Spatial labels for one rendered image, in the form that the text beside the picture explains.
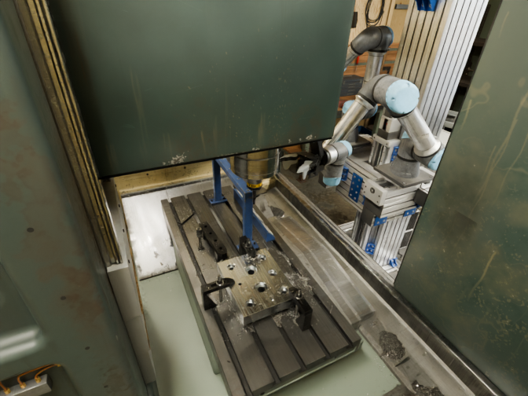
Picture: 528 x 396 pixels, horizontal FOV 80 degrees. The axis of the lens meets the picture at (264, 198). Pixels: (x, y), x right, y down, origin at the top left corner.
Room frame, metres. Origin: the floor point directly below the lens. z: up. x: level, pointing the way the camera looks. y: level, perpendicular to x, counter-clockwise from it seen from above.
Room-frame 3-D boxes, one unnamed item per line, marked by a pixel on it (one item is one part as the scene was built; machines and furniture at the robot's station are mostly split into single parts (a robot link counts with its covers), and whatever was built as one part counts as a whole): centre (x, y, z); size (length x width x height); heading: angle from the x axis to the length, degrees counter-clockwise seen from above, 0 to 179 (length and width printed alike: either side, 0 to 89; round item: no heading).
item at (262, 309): (0.87, 0.02, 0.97); 0.29 x 0.23 x 0.05; 27
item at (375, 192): (1.51, -0.75, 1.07); 0.40 x 0.13 x 0.09; 116
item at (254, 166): (0.91, 0.03, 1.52); 0.16 x 0.16 x 0.12
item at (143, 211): (1.49, 0.33, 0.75); 0.89 x 0.70 x 0.26; 117
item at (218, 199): (1.54, 0.27, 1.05); 0.10 x 0.05 x 0.30; 117
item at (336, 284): (1.27, -0.23, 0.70); 0.90 x 0.30 x 0.16; 27
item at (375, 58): (2.04, -0.63, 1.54); 0.15 x 0.12 x 0.55; 131
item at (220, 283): (0.82, 0.16, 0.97); 0.13 x 0.03 x 0.15; 117
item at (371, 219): (1.53, -0.76, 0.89); 0.36 x 0.10 x 0.09; 116
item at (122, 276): (0.71, 0.43, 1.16); 0.48 x 0.05 x 0.51; 27
